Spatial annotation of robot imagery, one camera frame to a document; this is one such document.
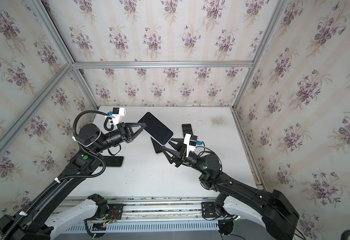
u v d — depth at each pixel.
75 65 0.95
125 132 0.53
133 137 0.55
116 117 0.58
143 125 0.58
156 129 0.60
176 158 0.55
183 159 0.55
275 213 0.40
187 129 1.08
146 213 0.73
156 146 0.98
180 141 0.60
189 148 0.54
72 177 0.46
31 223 0.37
